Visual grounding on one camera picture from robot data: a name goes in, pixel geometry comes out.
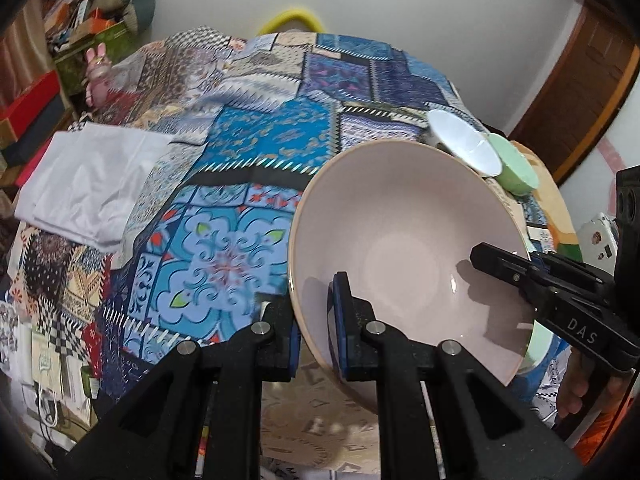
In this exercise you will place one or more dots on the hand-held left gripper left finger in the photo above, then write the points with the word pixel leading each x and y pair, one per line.
pixel 295 360

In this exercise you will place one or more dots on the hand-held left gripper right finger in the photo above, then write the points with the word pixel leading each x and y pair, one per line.
pixel 340 330

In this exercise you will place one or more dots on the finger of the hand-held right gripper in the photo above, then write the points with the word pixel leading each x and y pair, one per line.
pixel 500 260
pixel 570 272

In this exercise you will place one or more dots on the pale green plate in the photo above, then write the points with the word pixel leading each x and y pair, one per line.
pixel 539 350

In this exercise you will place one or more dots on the pale green bowl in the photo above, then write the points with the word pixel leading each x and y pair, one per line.
pixel 515 170

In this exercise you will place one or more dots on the pink bowl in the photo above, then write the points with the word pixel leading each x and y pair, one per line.
pixel 400 240

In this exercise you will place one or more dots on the white bowl with dark pattern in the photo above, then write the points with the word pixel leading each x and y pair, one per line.
pixel 460 135

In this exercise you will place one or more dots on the person's right hand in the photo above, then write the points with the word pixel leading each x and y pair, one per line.
pixel 570 390

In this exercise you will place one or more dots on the patchwork printed blanket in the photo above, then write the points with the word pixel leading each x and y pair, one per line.
pixel 240 240

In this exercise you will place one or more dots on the brown wooden door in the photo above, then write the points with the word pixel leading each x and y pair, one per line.
pixel 575 90

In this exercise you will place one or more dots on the stack of papers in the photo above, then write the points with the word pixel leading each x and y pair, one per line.
pixel 50 360

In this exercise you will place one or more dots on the white cloth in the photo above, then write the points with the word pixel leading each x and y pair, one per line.
pixel 85 185

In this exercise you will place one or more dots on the yellow foam tube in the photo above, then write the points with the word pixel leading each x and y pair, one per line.
pixel 292 12

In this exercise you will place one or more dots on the pink bunny toy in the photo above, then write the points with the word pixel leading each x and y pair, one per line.
pixel 99 67

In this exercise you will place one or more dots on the red box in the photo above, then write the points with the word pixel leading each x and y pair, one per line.
pixel 30 100

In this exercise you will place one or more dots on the green storage box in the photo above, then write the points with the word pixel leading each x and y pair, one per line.
pixel 90 50

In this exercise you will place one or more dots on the striped pink curtain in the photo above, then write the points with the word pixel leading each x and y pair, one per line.
pixel 20 50

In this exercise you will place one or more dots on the pile of cardboard and papers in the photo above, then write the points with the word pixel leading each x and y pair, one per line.
pixel 70 10

